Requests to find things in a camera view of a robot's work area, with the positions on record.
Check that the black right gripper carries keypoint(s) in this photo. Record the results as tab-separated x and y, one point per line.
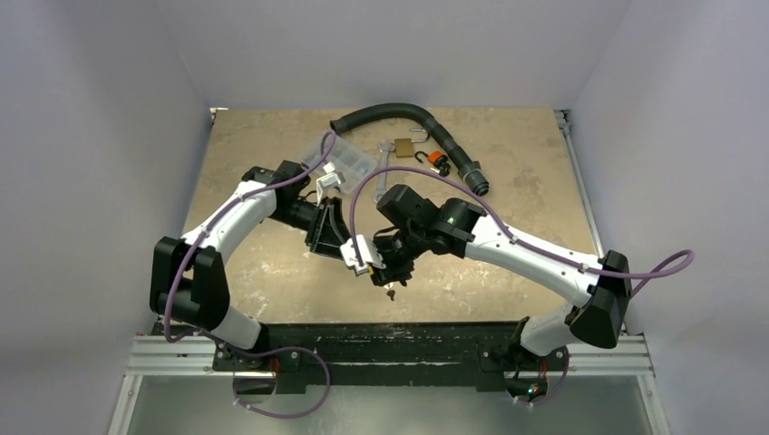
393	264

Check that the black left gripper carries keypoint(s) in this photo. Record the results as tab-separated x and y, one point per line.
328	228

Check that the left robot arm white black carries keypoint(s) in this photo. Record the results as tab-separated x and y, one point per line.
188	277

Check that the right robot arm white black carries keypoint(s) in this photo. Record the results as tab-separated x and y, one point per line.
595	292

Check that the silver open-end wrench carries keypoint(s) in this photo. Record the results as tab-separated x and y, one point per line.
385	149

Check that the clear plastic compartment box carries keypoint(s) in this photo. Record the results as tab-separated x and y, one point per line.
350	162

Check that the orange black padlock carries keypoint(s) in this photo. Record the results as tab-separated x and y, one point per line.
440	162

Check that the brass padlock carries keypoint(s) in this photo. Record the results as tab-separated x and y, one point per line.
405	147

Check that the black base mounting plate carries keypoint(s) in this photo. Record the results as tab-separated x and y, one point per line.
481	355

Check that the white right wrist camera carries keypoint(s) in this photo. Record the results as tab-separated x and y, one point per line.
361	256

